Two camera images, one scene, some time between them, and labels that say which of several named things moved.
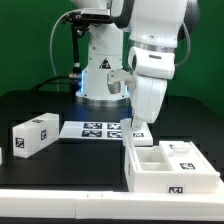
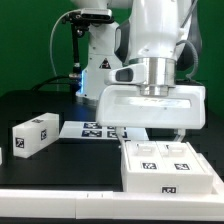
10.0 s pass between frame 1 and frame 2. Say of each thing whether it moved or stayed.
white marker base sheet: stayed
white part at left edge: stayed
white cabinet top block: stayed
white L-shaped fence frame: stayed
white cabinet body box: moved
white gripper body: moved
